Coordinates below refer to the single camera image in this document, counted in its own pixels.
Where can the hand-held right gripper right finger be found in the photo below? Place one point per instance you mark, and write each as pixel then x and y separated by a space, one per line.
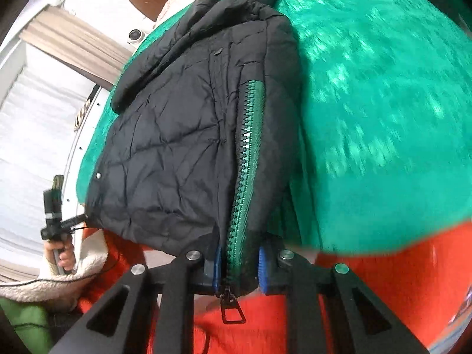
pixel 263 269

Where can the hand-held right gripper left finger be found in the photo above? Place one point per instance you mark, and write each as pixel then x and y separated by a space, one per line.
pixel 217 269

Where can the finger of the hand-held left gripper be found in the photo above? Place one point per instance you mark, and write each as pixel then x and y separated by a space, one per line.
pixel 73 222

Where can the black puffer jacket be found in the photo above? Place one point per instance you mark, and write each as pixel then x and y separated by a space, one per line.
pixel 166 136

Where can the striped cushion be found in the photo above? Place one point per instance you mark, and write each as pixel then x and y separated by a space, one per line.
pixel 83 114

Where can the small white fan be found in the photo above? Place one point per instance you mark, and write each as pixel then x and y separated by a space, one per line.
pixel 135 35

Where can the person's left forearm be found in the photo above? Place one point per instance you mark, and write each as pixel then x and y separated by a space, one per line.
pixel 86 265

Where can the person's left hand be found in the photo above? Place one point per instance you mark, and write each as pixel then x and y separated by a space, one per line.
pixel 66 260

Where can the white drawer cabinet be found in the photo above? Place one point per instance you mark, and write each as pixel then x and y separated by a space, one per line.
pixel 83 147

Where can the beige curtain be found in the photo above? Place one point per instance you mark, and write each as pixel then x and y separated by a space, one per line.
pixel 73 40

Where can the green blanket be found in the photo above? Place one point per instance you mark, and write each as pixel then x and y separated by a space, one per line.
pixel 368 118

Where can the green trousers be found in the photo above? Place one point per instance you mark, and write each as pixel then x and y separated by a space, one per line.
pixel 22 324

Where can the orange cloth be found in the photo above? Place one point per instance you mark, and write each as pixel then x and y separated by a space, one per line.
pixel 368 284

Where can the white sheer curtain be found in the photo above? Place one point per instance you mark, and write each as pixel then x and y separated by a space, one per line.
pixel 33 136

